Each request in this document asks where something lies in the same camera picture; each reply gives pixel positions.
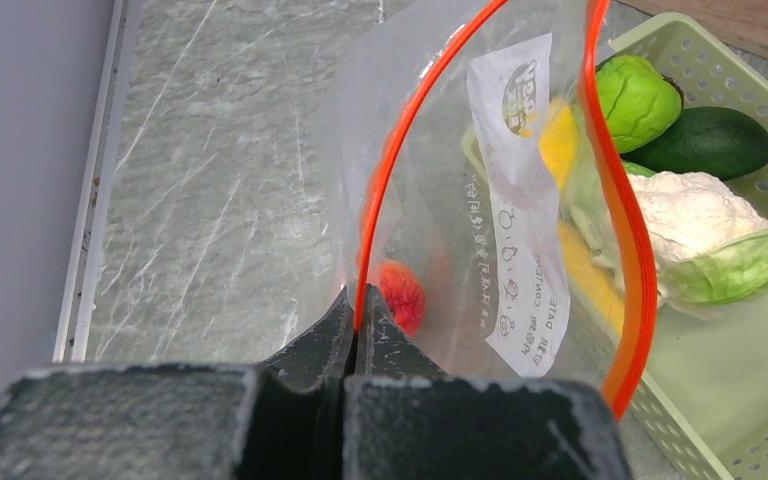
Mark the green plastic basket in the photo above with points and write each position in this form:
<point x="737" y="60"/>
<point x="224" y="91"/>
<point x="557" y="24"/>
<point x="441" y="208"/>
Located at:
<point x="703" y="399"/>

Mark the dark green avocado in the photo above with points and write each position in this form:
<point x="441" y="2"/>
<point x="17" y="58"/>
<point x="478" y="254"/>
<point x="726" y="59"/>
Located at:
<point x="719" y="141"/>

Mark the orange peach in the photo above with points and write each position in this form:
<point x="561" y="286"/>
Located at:
<point x="404" y="295"/>

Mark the small yellow pepper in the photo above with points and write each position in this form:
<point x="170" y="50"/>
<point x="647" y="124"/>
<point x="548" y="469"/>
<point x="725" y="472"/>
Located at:
<point x="559" y="142"/>

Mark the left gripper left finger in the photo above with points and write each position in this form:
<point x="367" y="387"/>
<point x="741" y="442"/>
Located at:
<point x="276" y="419"/>

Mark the clear orange zip bag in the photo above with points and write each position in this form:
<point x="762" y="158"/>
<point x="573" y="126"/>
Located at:
<point x="432" y="139"/>

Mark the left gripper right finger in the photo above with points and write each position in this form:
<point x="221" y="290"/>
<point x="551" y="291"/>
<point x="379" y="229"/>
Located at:
<point x="404" y="419"/>

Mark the brown wooden board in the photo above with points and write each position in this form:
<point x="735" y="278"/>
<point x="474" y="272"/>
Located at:
<point x="739" y="23"/>

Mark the white cauliflower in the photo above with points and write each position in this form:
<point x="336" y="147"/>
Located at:
<point x="710" y="245"/>

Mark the light green pepper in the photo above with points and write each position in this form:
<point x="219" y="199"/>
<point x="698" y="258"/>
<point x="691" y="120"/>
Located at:
<point x="638" y="102"/>

